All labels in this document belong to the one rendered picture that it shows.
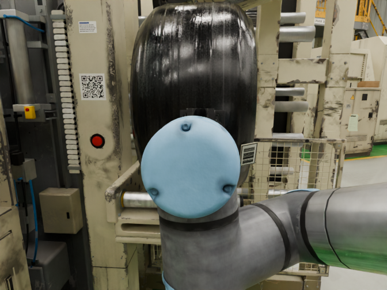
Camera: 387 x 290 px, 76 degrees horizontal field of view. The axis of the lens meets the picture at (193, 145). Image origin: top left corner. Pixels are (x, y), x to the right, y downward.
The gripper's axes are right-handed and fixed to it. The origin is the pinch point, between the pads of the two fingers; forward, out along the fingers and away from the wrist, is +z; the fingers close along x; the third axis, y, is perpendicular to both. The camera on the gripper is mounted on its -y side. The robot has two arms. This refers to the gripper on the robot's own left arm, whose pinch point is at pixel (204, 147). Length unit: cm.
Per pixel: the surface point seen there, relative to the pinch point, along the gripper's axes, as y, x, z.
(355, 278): -97, -97, 109
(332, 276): -97, -82, 110
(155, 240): -28.2, 13.8, 13.4
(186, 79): 14.0, 3.9, -0.5
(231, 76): 14.4, -5.3, -0.3
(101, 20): 32.3, 29.1, 16.2
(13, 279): -38, 52, 8
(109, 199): -15.7, 25.7, 10.4
